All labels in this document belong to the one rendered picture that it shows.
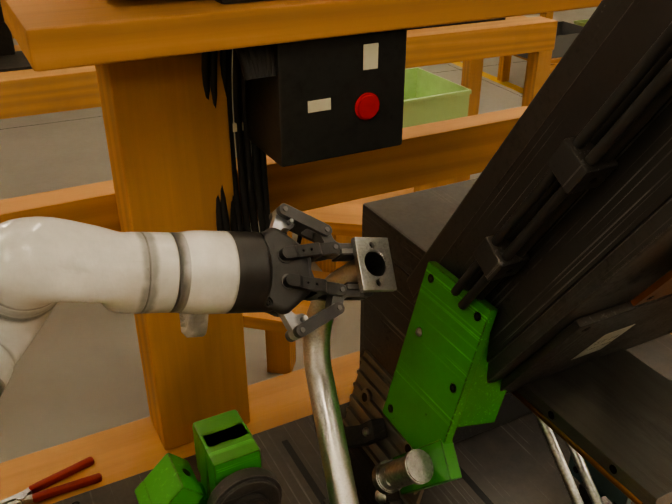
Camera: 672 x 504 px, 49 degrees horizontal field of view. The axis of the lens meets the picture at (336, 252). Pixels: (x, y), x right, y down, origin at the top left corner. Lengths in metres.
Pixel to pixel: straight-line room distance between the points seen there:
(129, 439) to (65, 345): 1.85
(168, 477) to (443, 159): 0.73
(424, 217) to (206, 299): 0.46
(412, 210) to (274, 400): 0.42
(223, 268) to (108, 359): 2.31
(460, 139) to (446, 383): 0.55
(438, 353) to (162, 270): 0.35
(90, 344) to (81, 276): 2.44
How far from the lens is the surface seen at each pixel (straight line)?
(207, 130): 0.96
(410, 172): 1.24
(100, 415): 2.68
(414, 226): 1.00
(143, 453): 1.20
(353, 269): 0.73
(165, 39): 0.79
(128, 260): 0.62
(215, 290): 0.64
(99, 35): 0.77
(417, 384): 0.87
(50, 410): 2.76
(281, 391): 1.27
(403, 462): 0.85
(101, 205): 1.05
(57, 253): 0.59
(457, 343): 0.81
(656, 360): 1.42
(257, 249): 0.66
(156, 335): 1.06
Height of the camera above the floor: 1.69
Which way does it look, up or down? 29 degrees down
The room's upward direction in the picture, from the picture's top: straight up
